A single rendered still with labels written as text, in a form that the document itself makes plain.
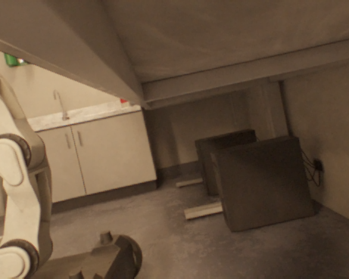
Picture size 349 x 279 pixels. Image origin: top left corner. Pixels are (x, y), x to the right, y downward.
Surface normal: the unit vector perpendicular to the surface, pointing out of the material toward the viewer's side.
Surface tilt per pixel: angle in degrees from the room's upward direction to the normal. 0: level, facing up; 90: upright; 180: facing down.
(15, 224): 90
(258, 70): 90
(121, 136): 90
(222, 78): 90
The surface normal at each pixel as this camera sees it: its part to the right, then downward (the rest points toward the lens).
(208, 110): 0.07, 0.06
